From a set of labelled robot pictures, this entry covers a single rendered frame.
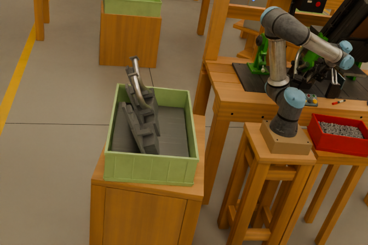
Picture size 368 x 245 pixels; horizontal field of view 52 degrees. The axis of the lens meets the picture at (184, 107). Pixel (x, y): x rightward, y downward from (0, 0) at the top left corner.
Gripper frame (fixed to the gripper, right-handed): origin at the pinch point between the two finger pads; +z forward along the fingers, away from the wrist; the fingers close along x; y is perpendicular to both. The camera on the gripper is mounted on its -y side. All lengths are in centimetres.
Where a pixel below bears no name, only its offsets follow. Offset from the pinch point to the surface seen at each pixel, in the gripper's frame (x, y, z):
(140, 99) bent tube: -79, 79, 1
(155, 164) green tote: -58, 102, 6
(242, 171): -6, 52, 45
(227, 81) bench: -40, 1, 34
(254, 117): -15.5, 23.4, 27.5
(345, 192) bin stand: 55, 37, 29
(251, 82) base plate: -26.0, -2.8, 27.9
